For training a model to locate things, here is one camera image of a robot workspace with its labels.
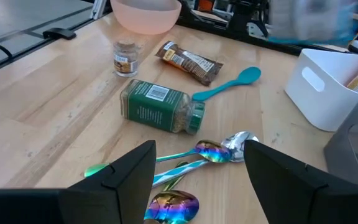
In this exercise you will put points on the green spice jar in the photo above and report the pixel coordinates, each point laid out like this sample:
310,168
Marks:
154,105

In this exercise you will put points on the pink translucent plastic bowl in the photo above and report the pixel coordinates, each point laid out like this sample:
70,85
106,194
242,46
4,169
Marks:
146,17

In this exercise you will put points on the translucent grey plastic bin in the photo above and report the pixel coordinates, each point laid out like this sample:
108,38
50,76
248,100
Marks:
343,161

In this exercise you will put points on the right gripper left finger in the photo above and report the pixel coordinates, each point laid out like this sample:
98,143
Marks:
110,202

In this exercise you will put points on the brown snack bar packet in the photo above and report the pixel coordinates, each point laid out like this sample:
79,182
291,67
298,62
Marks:
191,62

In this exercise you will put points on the teal plastic spoon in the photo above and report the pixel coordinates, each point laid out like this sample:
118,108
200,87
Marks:
247,75

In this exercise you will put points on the small cork-lid saffron jar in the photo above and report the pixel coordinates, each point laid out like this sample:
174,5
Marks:
126,59

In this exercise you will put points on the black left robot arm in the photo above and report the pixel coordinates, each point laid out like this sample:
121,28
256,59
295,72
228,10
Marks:
247,15

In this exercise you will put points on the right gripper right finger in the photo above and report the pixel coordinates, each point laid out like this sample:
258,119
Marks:
306,199

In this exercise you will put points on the white plastic bin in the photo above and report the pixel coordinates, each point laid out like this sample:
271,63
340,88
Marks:
328,102

